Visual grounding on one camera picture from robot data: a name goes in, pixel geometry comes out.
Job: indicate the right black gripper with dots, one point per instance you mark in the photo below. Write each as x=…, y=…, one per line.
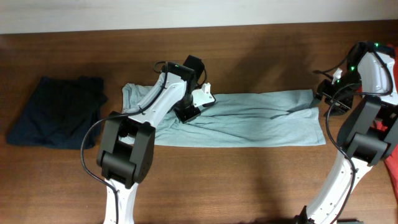
x=323, y=89

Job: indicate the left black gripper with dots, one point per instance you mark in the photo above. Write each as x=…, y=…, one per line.
x=186, y=116

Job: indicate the light blue t-shirt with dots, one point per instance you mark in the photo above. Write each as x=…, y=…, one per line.
x=282, y=118

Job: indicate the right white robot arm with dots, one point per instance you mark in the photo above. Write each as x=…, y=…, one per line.
x=347, y=170

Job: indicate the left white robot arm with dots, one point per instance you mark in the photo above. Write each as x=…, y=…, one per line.
x=126, y=151

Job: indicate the red garment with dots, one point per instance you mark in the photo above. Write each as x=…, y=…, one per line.
x=393, y=155

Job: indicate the dark base at table edge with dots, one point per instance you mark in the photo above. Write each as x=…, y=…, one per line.
x=348, y=222

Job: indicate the folded dark navy garment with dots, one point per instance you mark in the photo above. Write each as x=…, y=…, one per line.
x=59, y=113

